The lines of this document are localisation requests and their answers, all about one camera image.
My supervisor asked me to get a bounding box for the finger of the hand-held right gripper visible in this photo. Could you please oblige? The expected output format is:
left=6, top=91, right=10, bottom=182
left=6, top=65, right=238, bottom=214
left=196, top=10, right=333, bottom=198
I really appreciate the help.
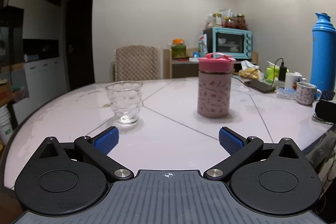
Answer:
left=315, top=99, right=336, bottom=125

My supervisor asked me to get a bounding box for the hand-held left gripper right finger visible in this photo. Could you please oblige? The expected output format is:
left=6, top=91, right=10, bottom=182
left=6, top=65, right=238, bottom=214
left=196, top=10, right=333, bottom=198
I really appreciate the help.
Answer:
left=204, top=127, right=302, bottom=182

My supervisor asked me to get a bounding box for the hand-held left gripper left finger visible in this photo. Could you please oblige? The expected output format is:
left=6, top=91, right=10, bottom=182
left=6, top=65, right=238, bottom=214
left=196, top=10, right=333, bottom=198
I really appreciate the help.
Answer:
left=39, top=126, right=134, bottom=182

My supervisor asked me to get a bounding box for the clear glass cup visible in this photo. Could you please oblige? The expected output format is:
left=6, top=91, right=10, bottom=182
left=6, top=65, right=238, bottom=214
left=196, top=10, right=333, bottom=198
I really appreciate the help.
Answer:
left=105, top=81, right=143, bottom=126

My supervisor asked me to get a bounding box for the pink printed bottle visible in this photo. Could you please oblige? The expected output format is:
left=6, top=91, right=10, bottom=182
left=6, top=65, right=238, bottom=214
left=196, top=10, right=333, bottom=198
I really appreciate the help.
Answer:
left=197, top=70, right=232, bottom=118

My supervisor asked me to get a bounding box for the dark blue object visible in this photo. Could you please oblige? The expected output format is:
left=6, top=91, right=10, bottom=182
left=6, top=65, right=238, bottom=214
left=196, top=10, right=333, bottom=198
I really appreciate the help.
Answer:
left=322, top=90, right=336, bottom=101

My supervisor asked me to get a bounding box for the white mug with red figures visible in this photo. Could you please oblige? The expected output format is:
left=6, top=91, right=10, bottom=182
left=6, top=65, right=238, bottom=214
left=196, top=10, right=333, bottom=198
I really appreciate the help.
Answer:
left=296, top=82, right=322, bottom=105

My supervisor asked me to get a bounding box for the blue and white packet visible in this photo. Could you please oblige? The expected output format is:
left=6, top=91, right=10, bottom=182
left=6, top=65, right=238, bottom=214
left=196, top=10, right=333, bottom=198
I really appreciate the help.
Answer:
left=276, top=88, right=297, bottom=100

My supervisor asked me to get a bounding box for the tall white cartoon mug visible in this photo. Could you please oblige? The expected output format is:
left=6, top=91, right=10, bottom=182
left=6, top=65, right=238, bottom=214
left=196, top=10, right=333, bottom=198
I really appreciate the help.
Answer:
left=285, top=72, right=307, bottom=90

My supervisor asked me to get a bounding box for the blue thermos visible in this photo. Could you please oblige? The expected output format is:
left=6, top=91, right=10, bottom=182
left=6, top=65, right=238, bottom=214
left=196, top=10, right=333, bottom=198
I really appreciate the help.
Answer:
left=310, top=13, right=336, bottom=93

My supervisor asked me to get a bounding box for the black smartphone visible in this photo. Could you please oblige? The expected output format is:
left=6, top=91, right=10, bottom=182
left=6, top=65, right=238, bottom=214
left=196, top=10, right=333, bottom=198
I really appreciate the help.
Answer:
left=247, top=80, right=276, bottom=93

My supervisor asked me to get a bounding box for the green packet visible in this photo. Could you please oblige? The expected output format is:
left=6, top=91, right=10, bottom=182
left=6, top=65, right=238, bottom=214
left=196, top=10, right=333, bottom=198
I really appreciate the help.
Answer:
left=266, top=61, right=280, bottom=80

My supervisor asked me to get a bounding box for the yellow tissue pack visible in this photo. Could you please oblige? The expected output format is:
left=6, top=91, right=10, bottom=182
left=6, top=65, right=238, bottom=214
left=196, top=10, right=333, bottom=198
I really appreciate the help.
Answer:
left=238, top=68, right=259, bottom=80

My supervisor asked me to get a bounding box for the white crumpled tissue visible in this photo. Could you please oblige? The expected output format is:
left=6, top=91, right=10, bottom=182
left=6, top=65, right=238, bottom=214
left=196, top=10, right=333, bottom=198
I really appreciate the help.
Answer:
left=241, top=60, right=259, bottom=69

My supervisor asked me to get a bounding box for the chair with quilted cover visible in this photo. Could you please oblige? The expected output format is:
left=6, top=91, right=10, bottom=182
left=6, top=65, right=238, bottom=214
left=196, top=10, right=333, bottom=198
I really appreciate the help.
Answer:
left=113, top=45, right=163, bottom=82

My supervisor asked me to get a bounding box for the wooden shelf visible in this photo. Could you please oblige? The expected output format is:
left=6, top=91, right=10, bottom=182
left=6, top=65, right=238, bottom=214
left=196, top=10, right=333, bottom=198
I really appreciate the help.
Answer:
left=163, top=48, right=259, bottom=79

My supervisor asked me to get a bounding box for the teal toaster oven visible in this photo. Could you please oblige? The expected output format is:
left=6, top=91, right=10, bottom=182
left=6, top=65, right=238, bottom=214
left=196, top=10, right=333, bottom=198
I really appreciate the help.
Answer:
left=203, top=27, right=253, bottom=60

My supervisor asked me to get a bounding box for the green and white bag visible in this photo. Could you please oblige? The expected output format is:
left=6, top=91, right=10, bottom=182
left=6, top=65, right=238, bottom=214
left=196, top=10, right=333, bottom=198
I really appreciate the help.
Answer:
left=197, top=34, right=208, bottom=58

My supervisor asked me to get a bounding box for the dark door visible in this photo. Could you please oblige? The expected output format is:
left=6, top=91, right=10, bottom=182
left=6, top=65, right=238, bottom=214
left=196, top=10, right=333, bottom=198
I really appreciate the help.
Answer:
left=66, top=0, right=93, bottom=90

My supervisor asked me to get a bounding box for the white plastic bucket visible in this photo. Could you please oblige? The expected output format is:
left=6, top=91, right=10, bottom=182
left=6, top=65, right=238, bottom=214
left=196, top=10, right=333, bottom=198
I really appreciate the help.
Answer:
left=0, top=106, right=13, bottom=146

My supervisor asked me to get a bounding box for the green jar with orange lid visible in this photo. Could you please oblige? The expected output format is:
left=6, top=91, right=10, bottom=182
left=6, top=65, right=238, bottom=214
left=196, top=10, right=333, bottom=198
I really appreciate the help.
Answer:
left=171, top=39, right=187, bottom=59

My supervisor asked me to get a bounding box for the glass jar with red contents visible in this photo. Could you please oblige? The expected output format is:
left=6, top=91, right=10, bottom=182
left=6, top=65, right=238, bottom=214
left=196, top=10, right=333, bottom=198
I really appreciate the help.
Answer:
left=235, top=14, right=247, bottom=30
left=223, top=17, right=236, bottom=29

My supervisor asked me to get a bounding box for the white cabinet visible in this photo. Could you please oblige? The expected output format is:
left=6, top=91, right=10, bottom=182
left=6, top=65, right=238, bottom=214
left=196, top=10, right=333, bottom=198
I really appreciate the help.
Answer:
left=0, top=0, right=71, bottom=125

